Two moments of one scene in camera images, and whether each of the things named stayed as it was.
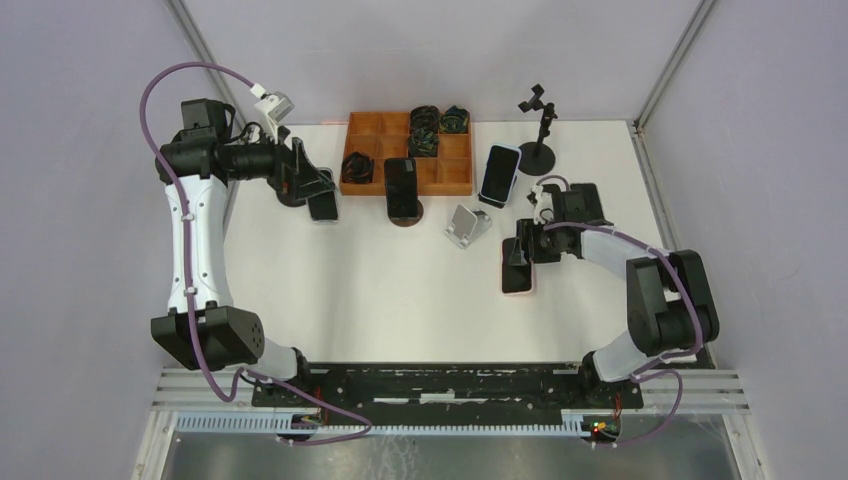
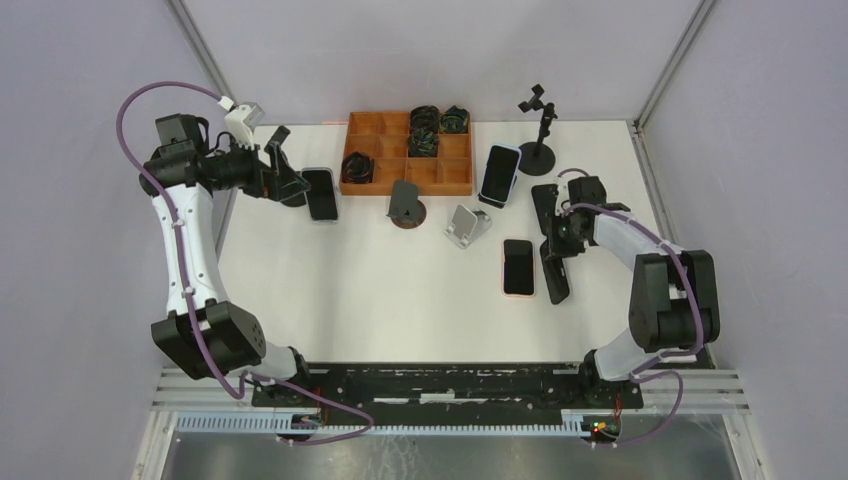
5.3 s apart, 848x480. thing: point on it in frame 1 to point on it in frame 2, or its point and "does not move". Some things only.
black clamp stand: x=538 y=158 does not move
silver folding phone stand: x=467 y=225 does not move
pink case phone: x=516 y=278 does not move
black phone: x=401 y=188 to x=556 y=275
